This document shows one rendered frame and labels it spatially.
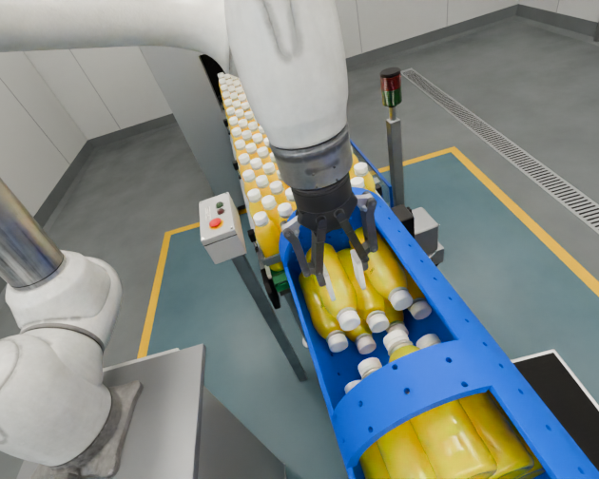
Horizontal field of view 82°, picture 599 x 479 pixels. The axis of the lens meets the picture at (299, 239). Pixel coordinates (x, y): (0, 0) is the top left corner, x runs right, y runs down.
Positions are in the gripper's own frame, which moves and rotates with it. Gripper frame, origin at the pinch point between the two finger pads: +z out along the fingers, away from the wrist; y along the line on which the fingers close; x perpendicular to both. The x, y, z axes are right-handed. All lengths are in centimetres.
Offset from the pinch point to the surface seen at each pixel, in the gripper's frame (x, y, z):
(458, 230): 106, 97, 124
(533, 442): -28.3, 10.8, 1.9
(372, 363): -9.7, -0.3, 11.4
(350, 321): -0.3, -0.8, 12.3
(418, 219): 44, 36, 38
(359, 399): -17.3, -4.6, 3.7
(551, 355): 14, 78, 109
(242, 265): 49, -24, 35
